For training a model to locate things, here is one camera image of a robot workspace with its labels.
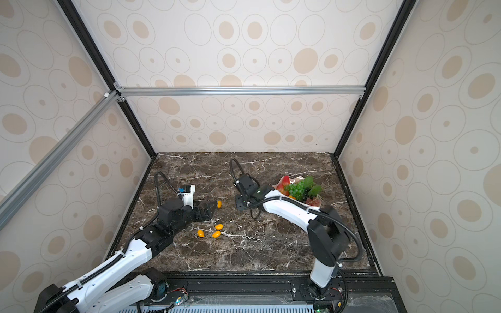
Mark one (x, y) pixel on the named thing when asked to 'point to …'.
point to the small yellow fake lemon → (216, 234)
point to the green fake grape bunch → (303, 189)
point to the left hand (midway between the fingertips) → (213, 201)
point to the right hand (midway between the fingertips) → (242, 201)
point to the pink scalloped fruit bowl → (293, 179)
